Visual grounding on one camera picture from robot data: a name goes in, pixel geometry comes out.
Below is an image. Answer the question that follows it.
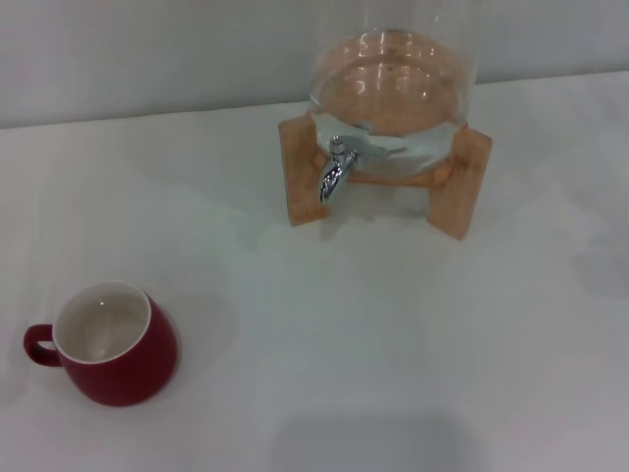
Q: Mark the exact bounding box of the chrome faucet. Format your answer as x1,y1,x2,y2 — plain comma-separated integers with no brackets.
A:
318,136,359,204

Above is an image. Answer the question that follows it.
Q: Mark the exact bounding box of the red ceramic cup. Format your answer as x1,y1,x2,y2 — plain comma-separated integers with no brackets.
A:
23,279,181,407

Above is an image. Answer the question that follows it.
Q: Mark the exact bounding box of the wooden dispenser stand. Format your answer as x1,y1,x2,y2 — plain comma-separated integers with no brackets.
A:
277,113,494,242

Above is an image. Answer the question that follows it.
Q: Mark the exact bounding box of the glass water dispenser jar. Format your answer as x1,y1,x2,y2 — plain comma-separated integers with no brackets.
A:
308,0,486,176

